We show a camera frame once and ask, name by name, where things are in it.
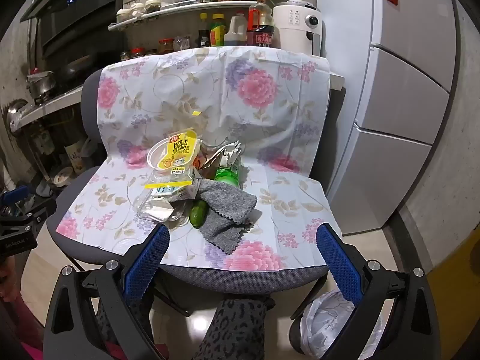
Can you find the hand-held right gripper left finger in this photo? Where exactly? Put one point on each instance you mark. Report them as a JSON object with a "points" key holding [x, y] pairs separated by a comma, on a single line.
{"points": [[144, 260]]}

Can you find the steel pressure cooker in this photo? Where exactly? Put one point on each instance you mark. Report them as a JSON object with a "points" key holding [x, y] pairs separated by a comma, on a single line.
{"points": [[40, 84]]}

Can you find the grey cloth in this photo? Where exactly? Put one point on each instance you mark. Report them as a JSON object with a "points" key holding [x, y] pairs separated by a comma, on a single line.
{"points": [[225, 206]]}

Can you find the dark bottle yellow cap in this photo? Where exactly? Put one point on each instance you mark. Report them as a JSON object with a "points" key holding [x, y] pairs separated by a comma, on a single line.
{"points": [[204, 33]]}

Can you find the person's left forearm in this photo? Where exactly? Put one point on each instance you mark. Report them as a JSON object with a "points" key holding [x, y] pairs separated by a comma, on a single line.
{"points": [[15, 326]]}

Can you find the person's left leg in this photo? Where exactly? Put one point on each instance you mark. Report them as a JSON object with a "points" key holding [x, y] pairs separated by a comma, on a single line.
{"points": [[108, 318]]}

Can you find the white air fryer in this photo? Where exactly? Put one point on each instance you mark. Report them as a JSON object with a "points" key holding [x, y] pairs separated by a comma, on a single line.
{"points": [[292, 26]]}

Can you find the red lid jar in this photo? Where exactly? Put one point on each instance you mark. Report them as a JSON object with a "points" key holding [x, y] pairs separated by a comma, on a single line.
{"points": [[165, 46]]}

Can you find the clear plastic bag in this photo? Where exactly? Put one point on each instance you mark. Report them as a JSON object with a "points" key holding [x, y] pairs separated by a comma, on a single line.
{"points": [[157, 210]]}

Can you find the person's right leg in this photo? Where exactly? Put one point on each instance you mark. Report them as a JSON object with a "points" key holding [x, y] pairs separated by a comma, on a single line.
{"points": [[232, 326]]}

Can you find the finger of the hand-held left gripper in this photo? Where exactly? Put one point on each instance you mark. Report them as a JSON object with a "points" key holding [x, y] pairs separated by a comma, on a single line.
{"points": [[15, 195], [41, 212]]}

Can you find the grey refrigerator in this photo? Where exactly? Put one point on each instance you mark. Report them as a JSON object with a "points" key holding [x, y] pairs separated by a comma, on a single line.
{"points": [[397, 101]]}

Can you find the black wok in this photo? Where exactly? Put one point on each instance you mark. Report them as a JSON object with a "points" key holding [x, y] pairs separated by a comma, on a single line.
{"points": [[77, 66]]}

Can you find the dark soy sauce jug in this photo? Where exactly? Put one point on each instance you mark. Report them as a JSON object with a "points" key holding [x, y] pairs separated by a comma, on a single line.
{"points": [[264, 36]]}

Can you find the green plastic bottle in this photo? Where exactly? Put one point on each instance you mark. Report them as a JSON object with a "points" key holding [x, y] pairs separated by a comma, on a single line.
{"points": [[228, 174]]}

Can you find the black range hood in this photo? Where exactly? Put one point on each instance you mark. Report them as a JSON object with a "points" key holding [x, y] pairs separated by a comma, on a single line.
{"points": [[82, 11]]}

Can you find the bin with white liner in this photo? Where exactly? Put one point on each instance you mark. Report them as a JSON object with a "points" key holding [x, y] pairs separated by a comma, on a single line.
{"points": [[330, 322]]}

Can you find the yellow green bottle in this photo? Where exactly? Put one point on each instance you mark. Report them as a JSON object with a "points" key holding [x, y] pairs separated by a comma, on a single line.
{"points": [[217, 32]]}

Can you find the white jug red cap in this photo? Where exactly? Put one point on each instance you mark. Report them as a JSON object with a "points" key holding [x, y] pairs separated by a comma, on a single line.
{"points": [[234, 32]]}

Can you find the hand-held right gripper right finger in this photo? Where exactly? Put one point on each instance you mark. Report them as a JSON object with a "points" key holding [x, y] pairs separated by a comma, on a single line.
{"points": [[337, 262]]}

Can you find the yellow label plastic cup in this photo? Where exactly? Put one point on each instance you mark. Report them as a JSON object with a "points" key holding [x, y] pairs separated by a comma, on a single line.
{"points": [[180, 150]]}

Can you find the metal side table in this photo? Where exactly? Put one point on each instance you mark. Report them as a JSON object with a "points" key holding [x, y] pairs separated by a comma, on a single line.
{"points": [[336, 81]]}

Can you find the white carton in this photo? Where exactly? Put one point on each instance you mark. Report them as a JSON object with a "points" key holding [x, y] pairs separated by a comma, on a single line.
{"points": [[225, 153]]}

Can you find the person's leg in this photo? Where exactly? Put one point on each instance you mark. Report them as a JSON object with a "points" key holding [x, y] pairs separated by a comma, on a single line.
{"points": [[108, 318], [232, 326]]}

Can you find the floral printed cloth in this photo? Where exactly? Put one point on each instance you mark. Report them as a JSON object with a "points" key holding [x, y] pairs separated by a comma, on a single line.
{"points": [[262, 120]]}

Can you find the white box yellow stripe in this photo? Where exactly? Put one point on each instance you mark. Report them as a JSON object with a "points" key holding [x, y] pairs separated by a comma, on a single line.
{"points": [[176, 189]]}

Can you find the yellow wooden door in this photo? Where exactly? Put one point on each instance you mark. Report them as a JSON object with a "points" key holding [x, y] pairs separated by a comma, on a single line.
{"points": [[453, 288]]}

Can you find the green cucumber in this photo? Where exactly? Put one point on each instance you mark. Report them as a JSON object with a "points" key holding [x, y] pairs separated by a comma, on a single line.
{"points": [[198, 213]]}

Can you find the grey office chair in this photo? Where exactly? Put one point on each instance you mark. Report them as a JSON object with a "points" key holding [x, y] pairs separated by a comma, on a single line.
{"points": [[232, 283]]}

